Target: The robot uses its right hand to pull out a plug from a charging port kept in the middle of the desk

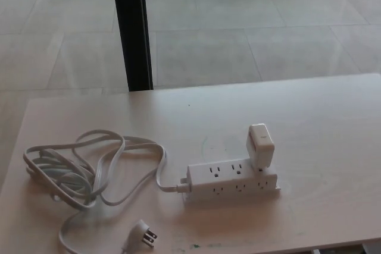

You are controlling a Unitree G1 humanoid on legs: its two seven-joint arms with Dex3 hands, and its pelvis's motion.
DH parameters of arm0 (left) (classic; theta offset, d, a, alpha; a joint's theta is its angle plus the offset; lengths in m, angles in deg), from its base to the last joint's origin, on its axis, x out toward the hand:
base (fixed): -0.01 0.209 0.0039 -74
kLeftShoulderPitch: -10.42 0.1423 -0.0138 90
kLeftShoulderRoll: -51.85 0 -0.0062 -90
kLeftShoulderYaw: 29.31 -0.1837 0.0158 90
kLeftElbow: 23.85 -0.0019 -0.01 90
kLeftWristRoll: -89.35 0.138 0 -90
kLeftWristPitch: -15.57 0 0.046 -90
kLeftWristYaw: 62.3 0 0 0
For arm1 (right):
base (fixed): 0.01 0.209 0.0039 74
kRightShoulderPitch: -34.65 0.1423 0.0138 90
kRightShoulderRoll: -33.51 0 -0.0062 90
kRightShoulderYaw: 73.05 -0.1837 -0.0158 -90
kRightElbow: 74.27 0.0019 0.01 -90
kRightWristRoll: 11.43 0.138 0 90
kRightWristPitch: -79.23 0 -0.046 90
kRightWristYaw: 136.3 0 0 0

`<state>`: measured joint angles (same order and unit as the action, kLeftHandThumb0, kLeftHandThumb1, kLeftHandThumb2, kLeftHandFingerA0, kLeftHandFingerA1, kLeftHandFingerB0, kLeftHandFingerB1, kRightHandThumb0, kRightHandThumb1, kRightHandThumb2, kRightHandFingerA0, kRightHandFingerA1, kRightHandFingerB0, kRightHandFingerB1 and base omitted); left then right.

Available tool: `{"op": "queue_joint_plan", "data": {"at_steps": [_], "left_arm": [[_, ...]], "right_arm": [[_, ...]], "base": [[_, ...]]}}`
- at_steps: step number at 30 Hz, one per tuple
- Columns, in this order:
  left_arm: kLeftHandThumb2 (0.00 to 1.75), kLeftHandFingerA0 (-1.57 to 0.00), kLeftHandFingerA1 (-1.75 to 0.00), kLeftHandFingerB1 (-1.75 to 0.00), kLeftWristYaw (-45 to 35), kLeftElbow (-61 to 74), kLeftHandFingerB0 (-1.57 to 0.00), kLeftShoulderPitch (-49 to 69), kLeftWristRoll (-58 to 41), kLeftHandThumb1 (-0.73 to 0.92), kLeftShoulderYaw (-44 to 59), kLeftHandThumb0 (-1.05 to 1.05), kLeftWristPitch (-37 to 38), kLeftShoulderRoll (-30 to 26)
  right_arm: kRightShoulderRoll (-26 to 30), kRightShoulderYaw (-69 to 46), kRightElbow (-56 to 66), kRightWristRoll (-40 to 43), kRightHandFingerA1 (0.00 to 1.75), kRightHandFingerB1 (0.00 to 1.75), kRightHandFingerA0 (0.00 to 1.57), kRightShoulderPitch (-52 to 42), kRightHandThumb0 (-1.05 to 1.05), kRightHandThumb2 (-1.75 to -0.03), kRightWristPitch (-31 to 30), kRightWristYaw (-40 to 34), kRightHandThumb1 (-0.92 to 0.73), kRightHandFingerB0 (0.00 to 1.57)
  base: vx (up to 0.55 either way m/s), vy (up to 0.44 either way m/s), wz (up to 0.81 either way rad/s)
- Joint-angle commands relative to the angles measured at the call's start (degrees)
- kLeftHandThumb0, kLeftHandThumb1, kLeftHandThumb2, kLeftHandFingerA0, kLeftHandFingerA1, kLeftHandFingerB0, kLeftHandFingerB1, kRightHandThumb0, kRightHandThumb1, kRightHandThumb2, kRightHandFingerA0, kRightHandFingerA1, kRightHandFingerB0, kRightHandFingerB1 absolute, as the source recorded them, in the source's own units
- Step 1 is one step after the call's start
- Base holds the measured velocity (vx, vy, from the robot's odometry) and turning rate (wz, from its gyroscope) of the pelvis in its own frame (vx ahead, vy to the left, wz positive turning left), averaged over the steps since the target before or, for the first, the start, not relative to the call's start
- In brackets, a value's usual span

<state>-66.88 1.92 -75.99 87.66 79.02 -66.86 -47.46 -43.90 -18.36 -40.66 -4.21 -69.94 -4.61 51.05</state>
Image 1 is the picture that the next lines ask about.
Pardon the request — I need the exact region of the white square charger plug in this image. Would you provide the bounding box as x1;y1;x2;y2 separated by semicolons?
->
244;123;276;169

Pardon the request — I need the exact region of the white angled three-prong plug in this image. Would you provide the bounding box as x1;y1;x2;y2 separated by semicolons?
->
121;219;158;251

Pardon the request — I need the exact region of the white six-outlet power strip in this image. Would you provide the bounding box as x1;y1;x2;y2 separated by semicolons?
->
179;159;282;206

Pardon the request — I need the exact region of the black vertical window frame post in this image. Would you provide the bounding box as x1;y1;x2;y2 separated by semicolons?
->
109;0;154;92

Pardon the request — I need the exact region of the white flat power cord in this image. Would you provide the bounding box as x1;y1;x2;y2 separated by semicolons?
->
22;129;189;254

